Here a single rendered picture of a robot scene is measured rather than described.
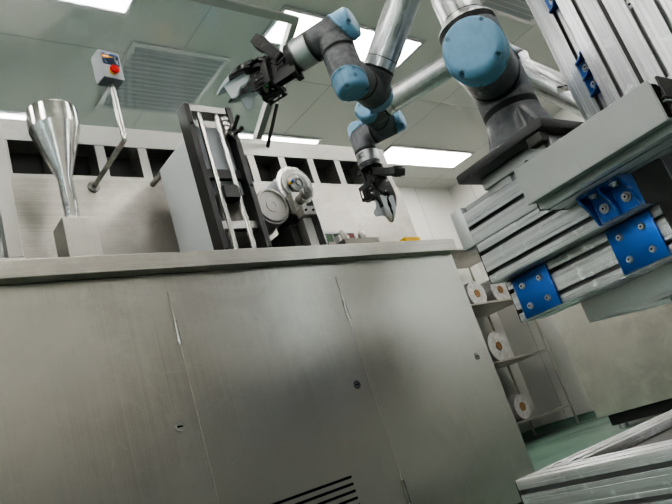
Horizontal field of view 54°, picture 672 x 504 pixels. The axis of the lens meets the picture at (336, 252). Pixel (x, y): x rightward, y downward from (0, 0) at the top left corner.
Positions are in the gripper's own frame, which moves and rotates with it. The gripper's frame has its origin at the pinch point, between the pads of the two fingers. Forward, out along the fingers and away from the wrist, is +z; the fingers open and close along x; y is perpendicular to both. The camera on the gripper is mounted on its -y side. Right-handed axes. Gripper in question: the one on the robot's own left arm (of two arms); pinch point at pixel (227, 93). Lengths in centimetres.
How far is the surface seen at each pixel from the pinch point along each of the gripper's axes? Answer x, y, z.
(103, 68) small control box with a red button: 6, -42, 45
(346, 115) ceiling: 295, -199, 82
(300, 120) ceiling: 267, -195, 108
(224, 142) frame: 28.9, -12.3, 22.7
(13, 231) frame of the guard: -30, 29, 39
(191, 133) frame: 18.5, -12.5, 26.2
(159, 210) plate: 45, -15, 65
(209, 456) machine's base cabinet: 2, 79, 24
